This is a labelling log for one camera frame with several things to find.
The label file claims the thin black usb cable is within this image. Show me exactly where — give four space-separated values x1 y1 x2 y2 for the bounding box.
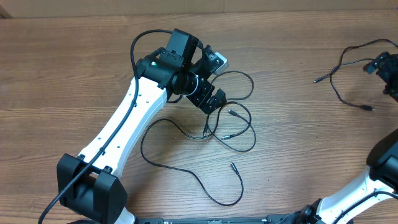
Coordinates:
140 117 244 207

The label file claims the thick black usb cable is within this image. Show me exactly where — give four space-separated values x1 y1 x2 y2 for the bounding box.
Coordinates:
313 39 398 112

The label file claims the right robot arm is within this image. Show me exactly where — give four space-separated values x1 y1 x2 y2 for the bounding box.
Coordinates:
290 130 397 224

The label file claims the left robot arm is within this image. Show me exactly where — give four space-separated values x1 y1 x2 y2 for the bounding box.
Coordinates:
55 29 228 223

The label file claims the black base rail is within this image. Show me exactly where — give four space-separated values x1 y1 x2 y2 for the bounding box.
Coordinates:
67 211 354 224

